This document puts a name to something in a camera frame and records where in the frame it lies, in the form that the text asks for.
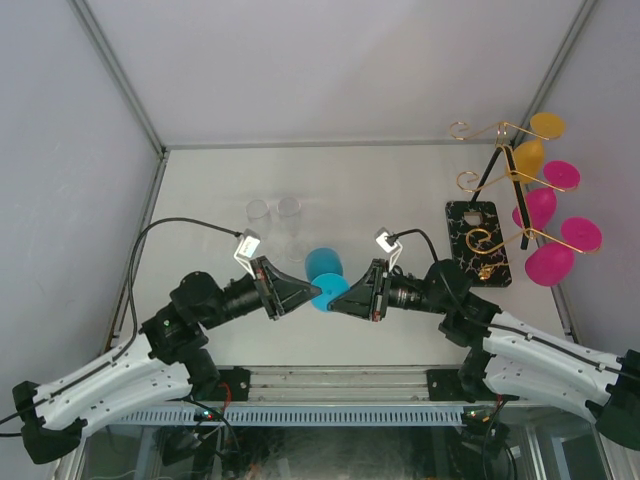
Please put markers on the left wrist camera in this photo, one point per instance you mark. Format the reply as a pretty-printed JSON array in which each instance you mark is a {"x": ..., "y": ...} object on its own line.
[{"x": 248, "y": 243}]

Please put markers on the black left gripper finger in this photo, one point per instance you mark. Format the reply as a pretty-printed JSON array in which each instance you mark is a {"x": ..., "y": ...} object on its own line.
[
  {"x": 288, "y": 287},
  {"x": 288, "y": 300}
]

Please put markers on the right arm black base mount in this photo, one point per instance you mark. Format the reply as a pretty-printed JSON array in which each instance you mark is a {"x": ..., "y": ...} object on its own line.
[{"x": 444, "y": 385}]

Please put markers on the yellow wine glass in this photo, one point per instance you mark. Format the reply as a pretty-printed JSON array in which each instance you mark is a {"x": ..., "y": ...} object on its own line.
[{"x": 529, "y": 157}]

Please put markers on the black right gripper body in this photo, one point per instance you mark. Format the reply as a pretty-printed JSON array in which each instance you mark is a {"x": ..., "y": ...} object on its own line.
[{"x": 386, "y": 282}]

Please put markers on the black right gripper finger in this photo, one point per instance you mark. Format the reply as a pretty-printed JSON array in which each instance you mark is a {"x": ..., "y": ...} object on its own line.
[
  {"x": 354, "y": 304},
  {"x": 362, "y": 290}
]

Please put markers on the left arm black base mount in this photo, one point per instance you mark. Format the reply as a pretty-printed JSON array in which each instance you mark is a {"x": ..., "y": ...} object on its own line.
[{"x": 233, "y": 385}]

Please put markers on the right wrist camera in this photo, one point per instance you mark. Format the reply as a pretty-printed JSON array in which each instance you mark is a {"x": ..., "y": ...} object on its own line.
[{"x": 390, "y": 245}]

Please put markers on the blue slotted cable duct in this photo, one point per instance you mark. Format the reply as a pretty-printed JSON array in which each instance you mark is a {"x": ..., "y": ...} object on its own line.
[{"x": 299, "y": 416}]

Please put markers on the cyan wine glass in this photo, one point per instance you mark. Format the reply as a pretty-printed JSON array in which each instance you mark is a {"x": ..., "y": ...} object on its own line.
[{"x": 324, "y": 270}]

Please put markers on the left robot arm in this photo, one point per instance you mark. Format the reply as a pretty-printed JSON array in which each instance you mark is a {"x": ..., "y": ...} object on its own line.
[{"x": 165, "y": 359}]

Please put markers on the pink wine glass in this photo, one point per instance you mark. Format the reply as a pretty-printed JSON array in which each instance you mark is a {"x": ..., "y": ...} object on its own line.
[
  {"x": 559, "y": 177},
  {"x": 552, "y": 262}
]

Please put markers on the clear champagne flute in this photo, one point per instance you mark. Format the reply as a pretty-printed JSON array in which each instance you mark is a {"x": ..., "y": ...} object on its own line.
[
  {"x": 290, "y": 216},
  {"x": 260, "y": 221}
]

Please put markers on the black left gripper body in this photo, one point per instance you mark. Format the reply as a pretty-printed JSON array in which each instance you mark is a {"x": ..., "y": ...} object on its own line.
[{"x": 267, "y": 298}]

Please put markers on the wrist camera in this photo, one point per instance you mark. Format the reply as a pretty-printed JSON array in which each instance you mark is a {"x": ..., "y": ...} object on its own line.
[
  {"x": 248, "y": 243},
  {"x": 390, "y": 245}
]

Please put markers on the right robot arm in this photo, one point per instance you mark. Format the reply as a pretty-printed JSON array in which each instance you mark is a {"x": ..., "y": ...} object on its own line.
[{"x": 506, "y": 356}]

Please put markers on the aluminium front frame rail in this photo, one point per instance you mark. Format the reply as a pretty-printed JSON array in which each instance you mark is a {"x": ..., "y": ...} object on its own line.
[{"x": 336, "y": 385}]

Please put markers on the gold wire wine glass rack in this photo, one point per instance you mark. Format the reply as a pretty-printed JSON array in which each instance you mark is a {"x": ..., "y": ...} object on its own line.
[{"x": 489, "y": 230}]

